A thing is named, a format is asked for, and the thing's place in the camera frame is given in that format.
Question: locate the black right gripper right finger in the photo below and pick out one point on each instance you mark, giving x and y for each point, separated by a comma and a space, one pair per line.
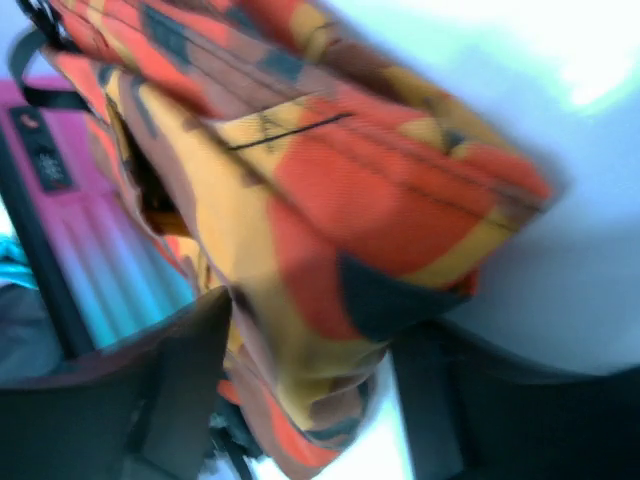
472, 411

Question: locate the pink and teal suitcase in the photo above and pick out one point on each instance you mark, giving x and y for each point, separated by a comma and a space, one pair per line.
100, 280

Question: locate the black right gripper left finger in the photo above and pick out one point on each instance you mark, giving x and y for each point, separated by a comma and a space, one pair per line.
140, 410

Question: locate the teal shorts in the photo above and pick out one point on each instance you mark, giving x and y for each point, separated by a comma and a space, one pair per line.
15, 267

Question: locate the orange camouflage shorts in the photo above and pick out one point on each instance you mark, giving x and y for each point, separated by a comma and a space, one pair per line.
338, 196

